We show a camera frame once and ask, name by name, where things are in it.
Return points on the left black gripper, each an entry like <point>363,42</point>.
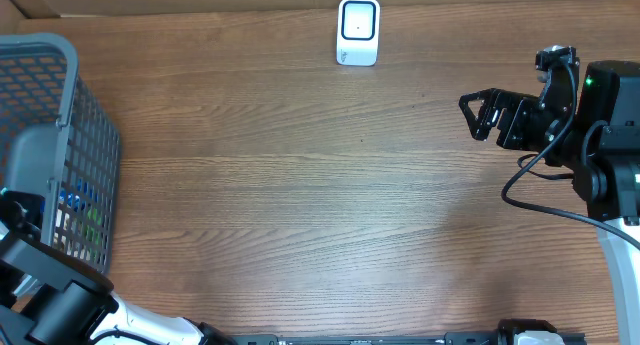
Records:
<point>31,206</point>

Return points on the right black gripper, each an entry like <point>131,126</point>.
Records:
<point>490,100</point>

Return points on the blue snack bar wrapper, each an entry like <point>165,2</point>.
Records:
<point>81,198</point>

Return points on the green snack packet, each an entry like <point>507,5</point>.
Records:
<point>92,230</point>

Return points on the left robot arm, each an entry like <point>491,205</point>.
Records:
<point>49,297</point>

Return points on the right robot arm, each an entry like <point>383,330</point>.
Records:
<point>589,125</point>

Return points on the white barcode scanner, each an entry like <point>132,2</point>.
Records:
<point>357,39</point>

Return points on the grey plastic mesh basket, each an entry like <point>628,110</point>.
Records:
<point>54,132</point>

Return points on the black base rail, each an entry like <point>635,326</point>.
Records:
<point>507,332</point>

